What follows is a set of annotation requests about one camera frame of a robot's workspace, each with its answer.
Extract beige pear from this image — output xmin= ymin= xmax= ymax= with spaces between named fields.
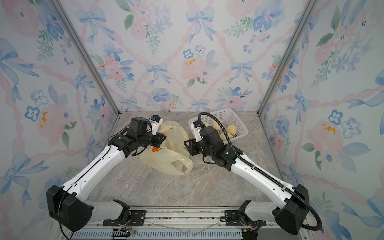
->
xmin=212 ymin=120 xmax=221 ymax=131
xmin=226 ymin=125 xmax=237 ymax=138
xmin=220 ymin=133 xmax=233 ymax=141

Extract yellow plastic bag orange print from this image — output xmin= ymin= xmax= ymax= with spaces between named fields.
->
xmin=140 ymin=121 xmax=193 ymax=176

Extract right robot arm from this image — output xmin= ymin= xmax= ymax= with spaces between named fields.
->
xmin=184 ymin=123 xmax=309 ymax=235

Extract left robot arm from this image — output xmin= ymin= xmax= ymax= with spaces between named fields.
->
xmin=46 ymin=115 xmax=167 ymax=232

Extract white plastic basket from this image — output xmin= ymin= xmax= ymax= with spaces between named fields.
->
xmin=188 ymin=108 xmax=249 ymax=141

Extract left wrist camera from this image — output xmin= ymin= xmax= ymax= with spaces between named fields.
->
xmin=149 ymin=115 xmax=163 ymax=136

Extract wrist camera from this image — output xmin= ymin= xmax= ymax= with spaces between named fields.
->
xmin=149 ymin=115 xmax=163 ymax=136
xmin=190 ymin=120 xmax=202 ymax=143

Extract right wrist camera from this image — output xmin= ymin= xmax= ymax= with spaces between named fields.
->
xmin=190 ymin=120 xmax=202 ymax=143

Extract black corrugated cable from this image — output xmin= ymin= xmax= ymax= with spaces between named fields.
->
xmin=197 ymin=111 xmax=323 ymax=232

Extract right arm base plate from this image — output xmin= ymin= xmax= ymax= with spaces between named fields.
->
xmin=220 ymin=210 xmax=267 ymax=228

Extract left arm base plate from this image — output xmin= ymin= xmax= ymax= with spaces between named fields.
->
xmin=103 ymin=210 xmax=146 ymax=227

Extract aluminium frame rail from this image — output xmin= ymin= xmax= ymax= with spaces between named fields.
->
xmin=52 ymin=207 xmax=315 ymax=240

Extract left corner aluminium post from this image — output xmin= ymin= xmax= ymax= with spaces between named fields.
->
xmin=48 ymin=1 xmax=120 ymax=115

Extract corner aluminium post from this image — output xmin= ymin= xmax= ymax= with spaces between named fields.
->
xmin=258 ymin=0 xmax=318 ymax=117
xmin=48 ymin=1 xmax=120 ymax=115

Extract right corner aluminium post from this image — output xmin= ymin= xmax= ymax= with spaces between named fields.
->
xmin=258 ymin=0 xmax=318 ymax=117

